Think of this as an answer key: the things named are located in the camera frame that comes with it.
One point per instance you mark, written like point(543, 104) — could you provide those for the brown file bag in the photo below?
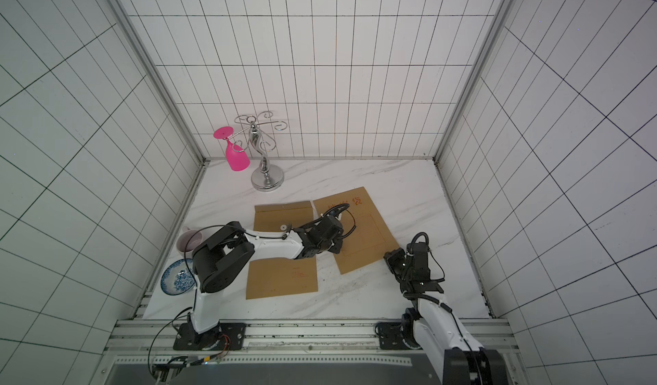
point(370, 240)
point(268, 278)

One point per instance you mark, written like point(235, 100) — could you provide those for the blue white patterned bowl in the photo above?
point(178, 278)

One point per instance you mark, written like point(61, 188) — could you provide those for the pale pink mug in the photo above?
point(188, 241)

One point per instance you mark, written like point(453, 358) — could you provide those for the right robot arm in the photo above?
point(432, 326)

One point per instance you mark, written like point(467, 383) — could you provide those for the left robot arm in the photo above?
point(219, 260)

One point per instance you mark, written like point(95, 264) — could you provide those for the chrome glass rack stand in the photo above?
point(267, 177)

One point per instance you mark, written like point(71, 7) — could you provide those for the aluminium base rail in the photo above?
point(157, 339)

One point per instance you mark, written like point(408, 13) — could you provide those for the pink wine glass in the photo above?
point(237, 158)

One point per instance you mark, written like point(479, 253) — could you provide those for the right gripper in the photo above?
point(399, 261)

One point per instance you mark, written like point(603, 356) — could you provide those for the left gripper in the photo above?
point(336, 248)

